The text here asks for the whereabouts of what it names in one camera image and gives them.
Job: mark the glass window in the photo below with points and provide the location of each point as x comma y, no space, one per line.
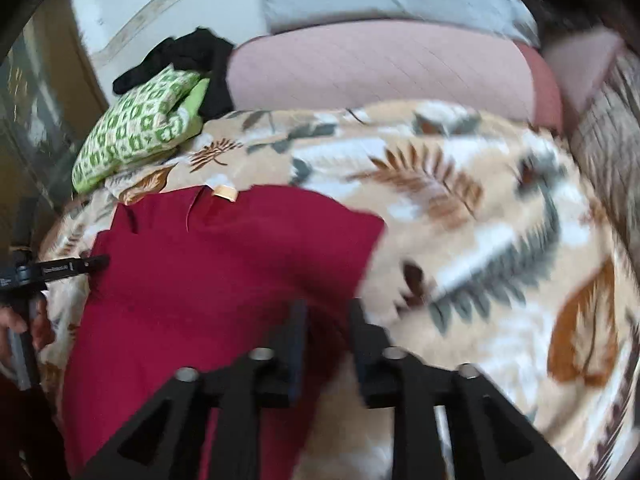
30,125

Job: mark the green white checkered pillow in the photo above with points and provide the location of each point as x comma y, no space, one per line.
135,125

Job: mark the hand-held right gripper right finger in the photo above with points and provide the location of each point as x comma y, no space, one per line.
357,332

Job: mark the striped brown cushion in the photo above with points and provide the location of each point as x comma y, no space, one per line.
610,135

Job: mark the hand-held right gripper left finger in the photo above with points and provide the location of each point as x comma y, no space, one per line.
299,342

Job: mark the black cloth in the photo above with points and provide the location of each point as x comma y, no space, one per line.
200,52

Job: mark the person's left hand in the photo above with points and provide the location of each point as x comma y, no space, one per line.
42,327

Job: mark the pink quilted cushion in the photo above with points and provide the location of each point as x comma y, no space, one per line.
375,67

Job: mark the leaf print blanket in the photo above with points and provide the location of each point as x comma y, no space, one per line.
475,210

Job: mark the red shirt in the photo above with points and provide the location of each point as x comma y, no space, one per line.
200,285

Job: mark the pink sofa backrest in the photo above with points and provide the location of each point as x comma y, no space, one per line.
582,67

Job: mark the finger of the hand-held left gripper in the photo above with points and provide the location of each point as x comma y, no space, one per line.
75,266

